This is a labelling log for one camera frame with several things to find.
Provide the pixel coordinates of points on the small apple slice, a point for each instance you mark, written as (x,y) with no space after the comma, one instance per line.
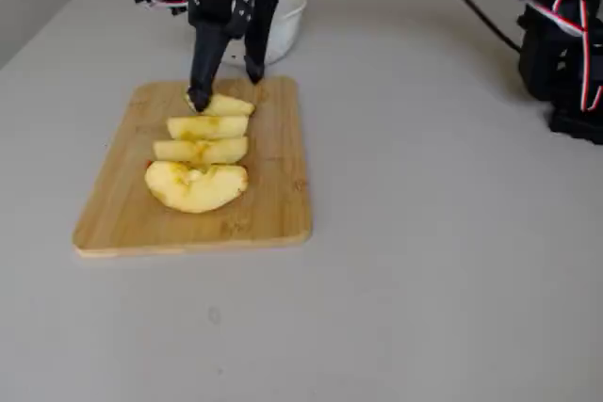
(231,105)

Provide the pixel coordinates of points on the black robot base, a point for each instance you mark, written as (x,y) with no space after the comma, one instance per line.
(577,126)

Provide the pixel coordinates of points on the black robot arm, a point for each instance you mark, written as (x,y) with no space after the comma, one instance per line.
(542,68)

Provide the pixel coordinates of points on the white ceramic bowl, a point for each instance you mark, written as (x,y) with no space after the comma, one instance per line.
(287,20)

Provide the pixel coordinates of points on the wooden cutting board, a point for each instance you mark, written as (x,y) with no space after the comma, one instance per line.
(275,185)

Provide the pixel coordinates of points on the large thick apple slice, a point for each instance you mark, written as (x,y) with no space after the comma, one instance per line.
(193,190)

